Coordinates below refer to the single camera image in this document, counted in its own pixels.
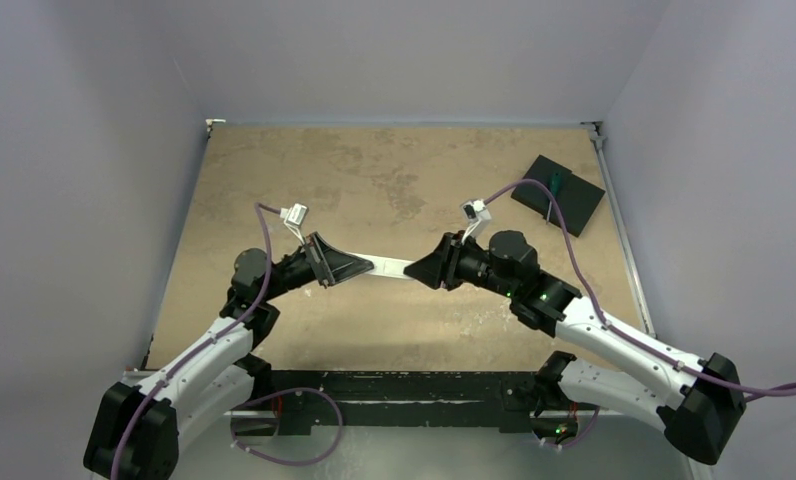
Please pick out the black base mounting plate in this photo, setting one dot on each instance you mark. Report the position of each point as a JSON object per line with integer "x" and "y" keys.
{"x": 508, "y": 401}

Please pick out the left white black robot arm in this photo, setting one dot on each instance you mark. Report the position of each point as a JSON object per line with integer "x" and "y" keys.
{"x": 140, "y": 430}

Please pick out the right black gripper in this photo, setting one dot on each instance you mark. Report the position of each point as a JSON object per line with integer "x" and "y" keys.
{"x": 449, "y": 261}

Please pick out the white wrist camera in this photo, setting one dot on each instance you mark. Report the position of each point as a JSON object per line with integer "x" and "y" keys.
{"x": 477, "y": 216}
{"x": 293, "y": 218}

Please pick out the white remote control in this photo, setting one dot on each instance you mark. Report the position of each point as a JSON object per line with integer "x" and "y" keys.
{"x": 386, "y": 267}

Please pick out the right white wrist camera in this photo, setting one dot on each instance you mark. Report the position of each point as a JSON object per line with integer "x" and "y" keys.
{"x": 477, "y": 216}

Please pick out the green handled screwdriver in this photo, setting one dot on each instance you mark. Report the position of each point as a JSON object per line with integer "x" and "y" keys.
{"x": 553, "y": 185}

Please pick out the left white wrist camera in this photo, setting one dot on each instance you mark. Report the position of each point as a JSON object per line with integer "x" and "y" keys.
{"x": 293, "y": 218}

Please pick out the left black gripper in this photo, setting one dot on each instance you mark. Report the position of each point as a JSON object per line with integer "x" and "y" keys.
{"x": 333, "y": 265}

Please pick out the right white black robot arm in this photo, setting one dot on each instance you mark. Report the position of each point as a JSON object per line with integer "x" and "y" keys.
{"x": 691, "y": 400}

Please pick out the black foam block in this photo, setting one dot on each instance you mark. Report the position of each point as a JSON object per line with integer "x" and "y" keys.
{"x": 577, "y": 198}

